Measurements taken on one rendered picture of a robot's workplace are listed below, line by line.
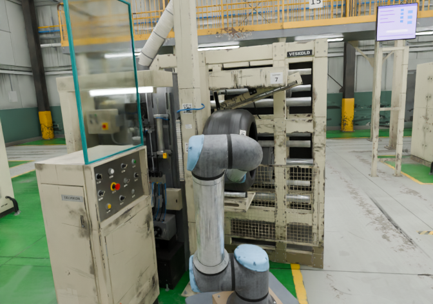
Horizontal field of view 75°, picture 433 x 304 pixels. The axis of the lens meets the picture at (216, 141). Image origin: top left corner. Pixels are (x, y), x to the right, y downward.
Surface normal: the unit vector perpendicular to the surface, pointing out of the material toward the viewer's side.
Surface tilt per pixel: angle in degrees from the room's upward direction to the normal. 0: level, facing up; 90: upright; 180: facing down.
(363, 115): 90
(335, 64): 90
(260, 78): 90
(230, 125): 47
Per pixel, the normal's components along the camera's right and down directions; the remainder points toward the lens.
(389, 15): -0.14, 0.18
